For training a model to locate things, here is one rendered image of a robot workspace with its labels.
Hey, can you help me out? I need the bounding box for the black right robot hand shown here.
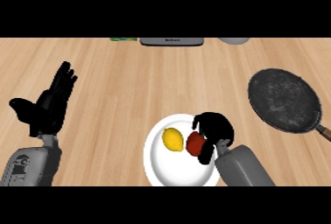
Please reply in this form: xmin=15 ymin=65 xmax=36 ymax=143
xmin=191 ymin=111 xmax=237 ymax=165

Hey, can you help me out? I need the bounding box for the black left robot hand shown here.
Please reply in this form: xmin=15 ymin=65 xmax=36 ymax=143
xmin=8 ymin=60 xmax=79 ymax=138

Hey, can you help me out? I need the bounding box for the white round plate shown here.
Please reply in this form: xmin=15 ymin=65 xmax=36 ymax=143
xmin=142 ymin=113 xmax=223 ymax=187

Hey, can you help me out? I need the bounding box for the dark grey frying pan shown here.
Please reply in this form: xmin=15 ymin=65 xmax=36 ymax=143
xmin=247 ymin=67 xmax=331 ymax=143

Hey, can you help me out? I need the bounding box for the yellow lemon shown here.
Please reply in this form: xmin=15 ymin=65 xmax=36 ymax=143
xmin=161 ymin=127 xmax=185 ymax=152

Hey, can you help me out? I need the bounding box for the green box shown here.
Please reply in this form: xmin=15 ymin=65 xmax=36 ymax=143
xmin=108 ymin=37 xmax=139 ymax=42

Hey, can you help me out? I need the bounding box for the pale grey round object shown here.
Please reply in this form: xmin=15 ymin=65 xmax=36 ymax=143
xmin=216 ymin=37 xmax=251 ymax=46

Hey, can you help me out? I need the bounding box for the grey appliance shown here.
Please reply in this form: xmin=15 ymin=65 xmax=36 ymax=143
xmin=139 ymin=37 xmax=206 ymax=47

